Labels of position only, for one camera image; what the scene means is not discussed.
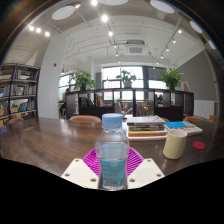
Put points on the grey-white paperback book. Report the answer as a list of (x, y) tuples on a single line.
[(145, 120)]

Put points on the spiky green potted plant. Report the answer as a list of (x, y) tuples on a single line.
[(172, 79)]

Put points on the dark striped book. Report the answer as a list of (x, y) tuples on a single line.
[(146, 128)]

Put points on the ceiling air conditioner unit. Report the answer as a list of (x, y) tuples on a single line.
[(136, 49)]

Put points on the white wall radiator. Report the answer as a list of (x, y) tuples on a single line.
[(204, 108)]

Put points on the round ceiling light panels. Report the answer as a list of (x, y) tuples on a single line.
[(63, 12)]

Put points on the tall dark bookshelf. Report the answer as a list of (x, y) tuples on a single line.
[(20, 96)]

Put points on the cream ceramic cup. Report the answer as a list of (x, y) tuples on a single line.
[(174, 145)]

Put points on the low dark shelf unit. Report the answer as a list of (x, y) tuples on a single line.
[(96, 111)]

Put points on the bushy green potted plant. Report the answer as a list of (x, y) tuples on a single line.
[(83, 80)]

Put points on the small-leaved potted plant white pot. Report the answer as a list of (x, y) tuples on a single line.
[(126, 78)]

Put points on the yellow-edged book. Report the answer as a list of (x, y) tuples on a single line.
[(146, 132)]

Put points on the red fire alarm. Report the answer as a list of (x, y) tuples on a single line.
[(55, 64)]

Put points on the clear blue-capped water bottle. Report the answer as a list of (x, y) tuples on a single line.
[(112, 156)]

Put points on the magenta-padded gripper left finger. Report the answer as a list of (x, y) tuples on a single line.
[(78, 171)]

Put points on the track spotlights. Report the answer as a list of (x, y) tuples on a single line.
[(104, 18)]

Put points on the red-edged white book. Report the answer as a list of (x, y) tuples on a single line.
[(146, 137)]

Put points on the orange chairs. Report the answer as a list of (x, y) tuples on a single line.
[(85, 118)]

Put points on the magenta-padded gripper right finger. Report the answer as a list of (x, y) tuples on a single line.
[(146, 171)]

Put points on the small blue book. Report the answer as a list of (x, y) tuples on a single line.
[(175, 124)]

